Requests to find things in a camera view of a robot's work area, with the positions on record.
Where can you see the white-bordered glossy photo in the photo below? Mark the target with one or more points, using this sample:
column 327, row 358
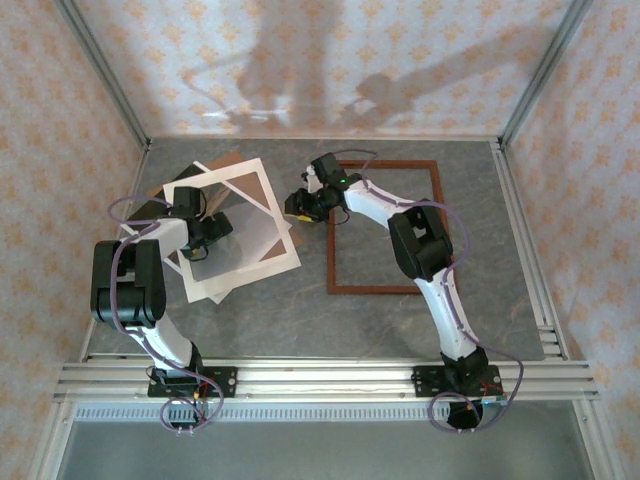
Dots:
column 235, row 235

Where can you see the white mat board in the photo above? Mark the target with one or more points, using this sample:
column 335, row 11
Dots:
column 240, row 276

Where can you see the brown fibreboard backing board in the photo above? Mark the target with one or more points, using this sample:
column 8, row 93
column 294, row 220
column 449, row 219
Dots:
column 231, row 158

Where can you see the brown wooden picture frame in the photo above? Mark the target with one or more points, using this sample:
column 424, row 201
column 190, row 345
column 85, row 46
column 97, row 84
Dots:
column 370, row 289

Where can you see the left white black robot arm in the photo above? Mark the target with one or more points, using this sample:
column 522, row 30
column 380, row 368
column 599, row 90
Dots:
column 140, row 290

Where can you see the grey metal panel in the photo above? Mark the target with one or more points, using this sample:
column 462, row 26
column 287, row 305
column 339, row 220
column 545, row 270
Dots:
column 320, row 450

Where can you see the green circuit board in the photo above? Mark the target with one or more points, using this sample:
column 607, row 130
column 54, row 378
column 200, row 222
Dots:
column 495, row 407

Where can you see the thin aluminium side rail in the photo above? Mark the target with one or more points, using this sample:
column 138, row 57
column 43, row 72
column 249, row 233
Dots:
column 135, row 180

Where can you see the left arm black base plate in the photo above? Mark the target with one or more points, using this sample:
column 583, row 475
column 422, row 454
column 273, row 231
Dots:
column 227, row 382

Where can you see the wide aluminium rail beam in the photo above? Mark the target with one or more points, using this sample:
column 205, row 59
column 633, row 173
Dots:
column 325, row 380

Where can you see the aluminium corner post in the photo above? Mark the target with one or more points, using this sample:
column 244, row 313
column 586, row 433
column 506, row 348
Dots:
column 104, row 70
column 543, row 70

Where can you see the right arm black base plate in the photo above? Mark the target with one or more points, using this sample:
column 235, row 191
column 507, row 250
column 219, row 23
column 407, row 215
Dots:
column 422, row 382

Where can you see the grooved aluminium side rail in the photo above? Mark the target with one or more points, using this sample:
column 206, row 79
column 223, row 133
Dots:
column 547, row 320

